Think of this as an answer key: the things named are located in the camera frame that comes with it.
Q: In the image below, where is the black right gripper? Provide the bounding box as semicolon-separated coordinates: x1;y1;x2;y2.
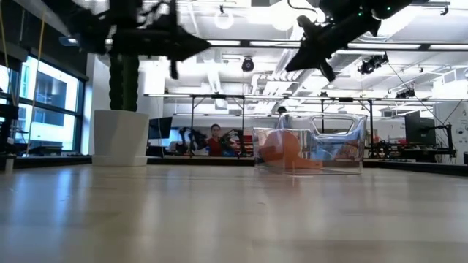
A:
285;0;414;83

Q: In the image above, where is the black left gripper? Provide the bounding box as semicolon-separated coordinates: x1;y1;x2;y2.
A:
111;0;212;80

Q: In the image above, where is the orange measuring cup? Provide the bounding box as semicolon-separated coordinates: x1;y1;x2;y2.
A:
258;129;325;171

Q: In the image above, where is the clear plastic basket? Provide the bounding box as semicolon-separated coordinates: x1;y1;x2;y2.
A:
252;112;369;176

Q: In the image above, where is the green cactus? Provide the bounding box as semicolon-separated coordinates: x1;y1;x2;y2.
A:
108;54;140;113

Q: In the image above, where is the overhead beam with strip lights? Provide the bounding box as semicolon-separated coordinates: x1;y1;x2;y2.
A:
59;36;468;52

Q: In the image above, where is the black computer monitor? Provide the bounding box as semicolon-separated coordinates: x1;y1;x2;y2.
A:
404;110;437;147
148;115;173;140

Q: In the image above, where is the white hexagonal plant pot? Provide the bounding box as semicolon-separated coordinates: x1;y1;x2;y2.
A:
91;109;150;168

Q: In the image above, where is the large window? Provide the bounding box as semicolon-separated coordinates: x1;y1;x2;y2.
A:
0;54;87;154

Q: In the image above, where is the black ceiling camera cluster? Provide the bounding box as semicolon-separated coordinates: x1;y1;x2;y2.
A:
357;53;390;76

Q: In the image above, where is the black aluminium table frame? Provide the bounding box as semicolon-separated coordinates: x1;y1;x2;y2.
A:
0;155;468;177

